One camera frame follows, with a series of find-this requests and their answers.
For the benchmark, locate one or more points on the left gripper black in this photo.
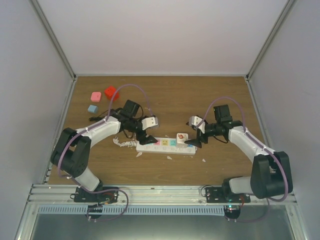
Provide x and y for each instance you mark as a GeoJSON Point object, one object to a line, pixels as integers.
{"type": "Point", "coordinates": [146, 140]}

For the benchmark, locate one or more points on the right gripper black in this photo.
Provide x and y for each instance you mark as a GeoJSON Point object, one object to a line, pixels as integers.
{"type": "Point", "coordinates": [196, 142]}

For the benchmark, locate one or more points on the white cartoon cube adapter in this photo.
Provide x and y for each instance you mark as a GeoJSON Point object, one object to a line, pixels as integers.
{"type": "Point", "coordinates": [181, 139]}

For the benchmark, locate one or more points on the white power strip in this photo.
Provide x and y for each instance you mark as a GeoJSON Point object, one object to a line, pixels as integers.
{"type": "Point", "coordinates": [166, 146]}

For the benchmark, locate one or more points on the black plug adapter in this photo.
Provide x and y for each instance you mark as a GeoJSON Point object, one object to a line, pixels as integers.
{"type": "Point", "coordinates": [103, 115]}

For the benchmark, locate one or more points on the red cube socket adapter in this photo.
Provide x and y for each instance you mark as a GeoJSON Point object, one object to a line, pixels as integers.
{"type": "Point", "coordinates": [110, 92]}

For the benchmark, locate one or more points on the light blue plug adapter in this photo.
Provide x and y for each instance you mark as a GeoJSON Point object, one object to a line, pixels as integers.
{"type": "Point", "coordinates": [93, 109]}

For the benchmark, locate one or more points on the pink plug adapter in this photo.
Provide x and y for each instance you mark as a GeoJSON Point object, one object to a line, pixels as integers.
{"type": "Point", "coordinates": [96, 96]}

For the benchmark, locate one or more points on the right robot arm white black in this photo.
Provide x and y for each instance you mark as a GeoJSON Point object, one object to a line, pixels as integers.
{"type": "Point", "coordinates": [271, 175]}

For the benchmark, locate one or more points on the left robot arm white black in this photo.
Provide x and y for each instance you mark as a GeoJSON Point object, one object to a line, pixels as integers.
{"type": "Point", "coordinates": [72, 150]}

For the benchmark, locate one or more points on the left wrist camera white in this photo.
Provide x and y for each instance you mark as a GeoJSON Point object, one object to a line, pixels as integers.
{"type": "Point", "coordinates": [149, 123]}

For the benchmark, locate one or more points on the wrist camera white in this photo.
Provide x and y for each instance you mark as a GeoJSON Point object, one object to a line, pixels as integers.
{"type": "Point", "coordinates": [149, 123]}
{"type": "Point", "coordinates": [197, 123]}

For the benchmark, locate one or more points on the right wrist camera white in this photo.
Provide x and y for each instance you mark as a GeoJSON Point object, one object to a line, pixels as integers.
{"type": "Point", "coordinates": [197, 123]}

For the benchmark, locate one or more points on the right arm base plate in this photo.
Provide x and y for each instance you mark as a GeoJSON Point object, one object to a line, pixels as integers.
{"type": "Point", "coordinates": [216, 194]}

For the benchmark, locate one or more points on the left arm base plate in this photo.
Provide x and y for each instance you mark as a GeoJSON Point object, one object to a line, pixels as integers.
{"type": "Point", "coordinates": [109, 197]}

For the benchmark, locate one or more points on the slotted cable duct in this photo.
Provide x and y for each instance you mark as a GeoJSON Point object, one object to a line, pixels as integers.
{"type": "Point", "coordinates": [133, 210]}

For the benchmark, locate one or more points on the aluminium rail front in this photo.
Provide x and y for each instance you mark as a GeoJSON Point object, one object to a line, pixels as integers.
{"type": "Point", "coordinates": [139, 195]}

